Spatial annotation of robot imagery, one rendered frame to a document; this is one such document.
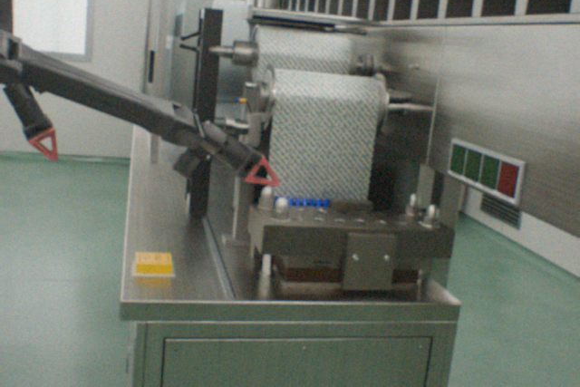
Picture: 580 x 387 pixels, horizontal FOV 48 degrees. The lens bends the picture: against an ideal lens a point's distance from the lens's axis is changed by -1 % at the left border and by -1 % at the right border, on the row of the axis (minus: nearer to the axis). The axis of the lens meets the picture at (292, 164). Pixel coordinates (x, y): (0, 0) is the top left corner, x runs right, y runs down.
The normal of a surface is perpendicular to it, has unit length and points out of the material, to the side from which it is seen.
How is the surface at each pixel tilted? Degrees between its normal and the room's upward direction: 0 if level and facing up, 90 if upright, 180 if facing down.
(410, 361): 90
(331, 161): 90
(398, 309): 90
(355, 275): 90
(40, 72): 117
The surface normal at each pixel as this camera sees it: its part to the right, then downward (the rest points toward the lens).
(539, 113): -0.97, -0.06
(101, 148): 0.22, 0.19
